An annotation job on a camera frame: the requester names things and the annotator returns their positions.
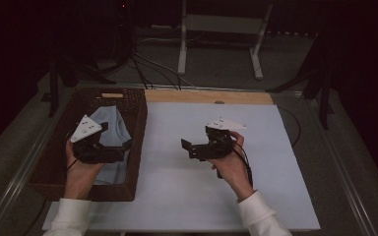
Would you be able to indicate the light blue sleeveless top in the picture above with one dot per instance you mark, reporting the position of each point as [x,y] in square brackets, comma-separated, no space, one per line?
[114,131]

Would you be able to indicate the power strip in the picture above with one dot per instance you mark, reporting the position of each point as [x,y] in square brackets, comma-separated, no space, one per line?
[292,33]

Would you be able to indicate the aluminium frame rail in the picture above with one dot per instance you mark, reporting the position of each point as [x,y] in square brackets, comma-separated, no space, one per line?
[347,183]
[242,89]
[19,178]

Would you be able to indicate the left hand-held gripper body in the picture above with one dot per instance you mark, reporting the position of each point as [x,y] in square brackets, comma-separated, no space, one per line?
[85,129]

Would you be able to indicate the person's right hand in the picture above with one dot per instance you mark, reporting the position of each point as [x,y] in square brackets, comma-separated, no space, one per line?
[236,173]

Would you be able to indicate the brown wicker basket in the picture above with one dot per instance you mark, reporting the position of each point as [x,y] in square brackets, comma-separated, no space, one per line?
[46,177]

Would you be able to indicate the person's left hand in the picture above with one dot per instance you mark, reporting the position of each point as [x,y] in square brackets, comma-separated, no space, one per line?
[78,180]

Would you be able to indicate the white table mat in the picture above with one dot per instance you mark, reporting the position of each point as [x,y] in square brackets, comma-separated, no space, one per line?
[177,196]

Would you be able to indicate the white metal stand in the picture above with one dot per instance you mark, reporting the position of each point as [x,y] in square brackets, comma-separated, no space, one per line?
[223,23]

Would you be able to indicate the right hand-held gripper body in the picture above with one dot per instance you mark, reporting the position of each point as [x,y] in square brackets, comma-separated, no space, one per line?
[216,147]

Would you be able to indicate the black tripod stand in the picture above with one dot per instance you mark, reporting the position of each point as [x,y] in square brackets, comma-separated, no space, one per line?
[54,88]
[323,95]

